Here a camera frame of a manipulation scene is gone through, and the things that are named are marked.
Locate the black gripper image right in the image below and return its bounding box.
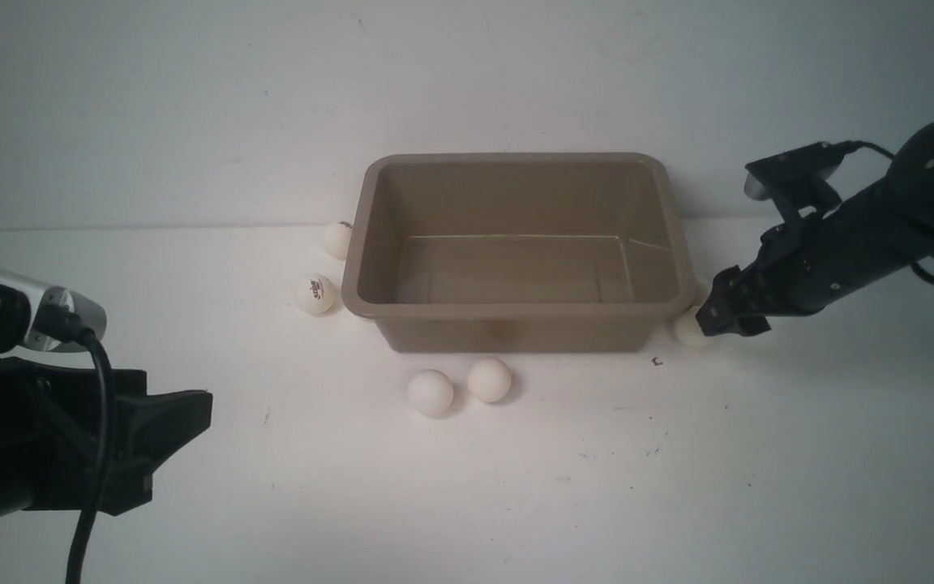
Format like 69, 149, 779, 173
696, 223, 833, 337

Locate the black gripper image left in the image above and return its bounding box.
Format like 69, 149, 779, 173
0, 358, 212, 517

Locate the tan plastic storage bin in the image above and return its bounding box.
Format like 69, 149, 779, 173
341, 152, 697, 354

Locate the white ball with logo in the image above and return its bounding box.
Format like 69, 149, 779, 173
293, 273, 340, 316

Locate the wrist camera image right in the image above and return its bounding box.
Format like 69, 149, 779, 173
743, 143, 851, 228

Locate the black camera cable image right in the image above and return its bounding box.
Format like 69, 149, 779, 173
836, 140, 934, 287

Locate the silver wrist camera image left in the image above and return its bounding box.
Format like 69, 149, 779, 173
0, 269, 108, 354

